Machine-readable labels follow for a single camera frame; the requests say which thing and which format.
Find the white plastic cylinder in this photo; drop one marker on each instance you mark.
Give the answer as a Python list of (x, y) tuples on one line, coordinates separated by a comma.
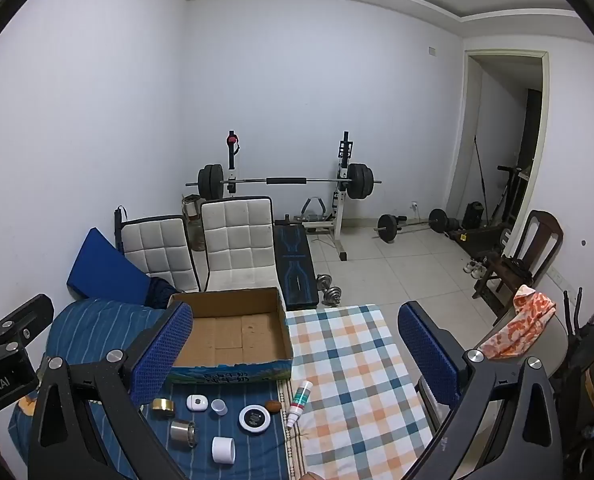
[(223, 450)]

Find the dark blue cloth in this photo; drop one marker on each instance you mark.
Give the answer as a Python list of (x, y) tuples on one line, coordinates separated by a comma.
[(161, 292)]

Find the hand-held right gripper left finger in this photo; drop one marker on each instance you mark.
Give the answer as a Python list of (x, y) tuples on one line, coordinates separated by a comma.
[(161, 355)]

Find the grey round table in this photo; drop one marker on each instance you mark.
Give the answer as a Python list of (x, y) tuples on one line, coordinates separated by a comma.
[(547, 347)]

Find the gold tape roll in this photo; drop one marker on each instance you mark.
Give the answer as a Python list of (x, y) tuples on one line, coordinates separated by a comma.
[(163, 406)]

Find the black backpack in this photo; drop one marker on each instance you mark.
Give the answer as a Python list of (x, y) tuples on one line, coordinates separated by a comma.
[(592, 390)]

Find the white barbell rack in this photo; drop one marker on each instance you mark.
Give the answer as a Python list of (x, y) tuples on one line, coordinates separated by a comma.
[(340, 222)]

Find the round white black disc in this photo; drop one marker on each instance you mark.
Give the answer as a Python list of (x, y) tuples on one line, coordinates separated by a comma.
[(254, 418)]

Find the small black bag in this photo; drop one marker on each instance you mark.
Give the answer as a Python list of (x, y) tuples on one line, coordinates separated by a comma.
[(474, 216)]

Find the dark wooden chair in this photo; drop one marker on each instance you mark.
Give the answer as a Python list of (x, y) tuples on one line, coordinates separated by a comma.
[(539, 245)]

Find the blue foam mat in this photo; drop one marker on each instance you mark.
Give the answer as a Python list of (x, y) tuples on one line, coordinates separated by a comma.
[(102, 267)]

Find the printed cardboard box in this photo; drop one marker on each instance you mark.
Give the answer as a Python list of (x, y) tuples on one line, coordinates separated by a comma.
[(237, 332)]

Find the white padded chair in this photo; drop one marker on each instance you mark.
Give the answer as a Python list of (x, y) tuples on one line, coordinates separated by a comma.
[(159, 250), (239, 245)]

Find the black blue weight bench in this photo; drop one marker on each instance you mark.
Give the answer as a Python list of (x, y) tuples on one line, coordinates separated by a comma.
[(297, 265)]

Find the white green tube bottle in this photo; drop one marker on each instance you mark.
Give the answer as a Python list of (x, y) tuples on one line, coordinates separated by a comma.
[(298, 401)]

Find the brown walnut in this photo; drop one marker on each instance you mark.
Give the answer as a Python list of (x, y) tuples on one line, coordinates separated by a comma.
[(273, 406)]

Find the white shoe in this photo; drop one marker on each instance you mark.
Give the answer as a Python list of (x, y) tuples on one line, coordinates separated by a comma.
[(469, 266), (479, 270)]

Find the chrome dumbbell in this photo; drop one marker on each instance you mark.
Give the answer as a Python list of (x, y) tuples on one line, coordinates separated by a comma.
[(333, 295), (324, 282)]

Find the long barbell with black plates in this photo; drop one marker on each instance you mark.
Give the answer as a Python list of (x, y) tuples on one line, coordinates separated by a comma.
[(287, 180)]

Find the shiny metal cylinder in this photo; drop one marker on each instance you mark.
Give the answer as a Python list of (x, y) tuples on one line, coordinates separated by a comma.
[(183, 433)]

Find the orange patterned cloth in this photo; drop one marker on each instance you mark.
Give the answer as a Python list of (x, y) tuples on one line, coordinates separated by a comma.
[(522, 322)]

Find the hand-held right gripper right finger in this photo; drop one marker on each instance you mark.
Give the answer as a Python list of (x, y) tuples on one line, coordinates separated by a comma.
[(427, 355)]

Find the small translucent cup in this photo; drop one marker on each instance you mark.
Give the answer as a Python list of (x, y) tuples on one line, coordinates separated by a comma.
[(219, 407)]

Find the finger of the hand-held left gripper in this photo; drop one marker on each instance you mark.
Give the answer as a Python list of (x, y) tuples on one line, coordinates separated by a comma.
[(24, 317)]

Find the black scooter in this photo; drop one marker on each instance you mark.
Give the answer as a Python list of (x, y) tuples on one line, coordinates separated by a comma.
[(511, 190)]

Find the plaid bed sheet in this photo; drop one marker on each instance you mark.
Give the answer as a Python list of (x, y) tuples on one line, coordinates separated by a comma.
[(357, 385)]

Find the blue striped bed sheet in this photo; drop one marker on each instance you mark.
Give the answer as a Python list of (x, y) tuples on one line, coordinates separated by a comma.
[(92, 325)]

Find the small white earbud case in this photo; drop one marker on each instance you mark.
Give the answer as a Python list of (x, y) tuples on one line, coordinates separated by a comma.
[(197, 402)]

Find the short barbell with black plates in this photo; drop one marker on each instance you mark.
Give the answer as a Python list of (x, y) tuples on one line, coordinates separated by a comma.
[(389, 227)]

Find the white door frame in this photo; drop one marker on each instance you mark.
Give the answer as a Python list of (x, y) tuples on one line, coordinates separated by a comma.
[(464, 110)]

